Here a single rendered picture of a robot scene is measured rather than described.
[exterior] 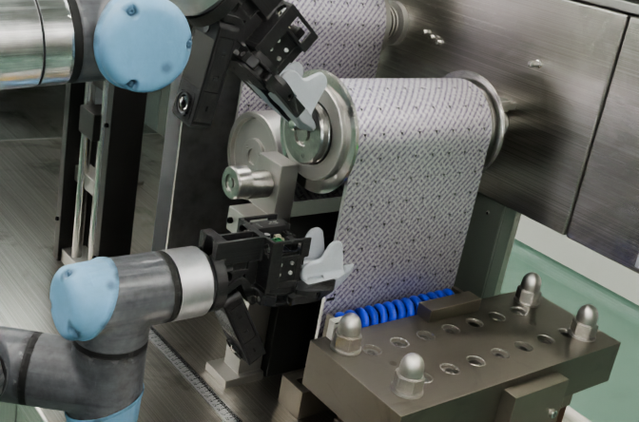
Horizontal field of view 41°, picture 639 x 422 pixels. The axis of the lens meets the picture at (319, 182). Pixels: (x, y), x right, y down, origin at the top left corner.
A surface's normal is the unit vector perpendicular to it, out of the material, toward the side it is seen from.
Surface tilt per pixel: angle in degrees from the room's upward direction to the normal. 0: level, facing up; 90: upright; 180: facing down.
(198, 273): 44
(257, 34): 50
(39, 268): 0
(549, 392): 90
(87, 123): 90
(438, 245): 90
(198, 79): 81
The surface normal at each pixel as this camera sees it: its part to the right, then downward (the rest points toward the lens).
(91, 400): 0.00, 0.33
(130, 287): 0.59, -0.21
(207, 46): -0.75, -0.07
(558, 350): 0.17, -0.93
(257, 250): 0.60, 0.36
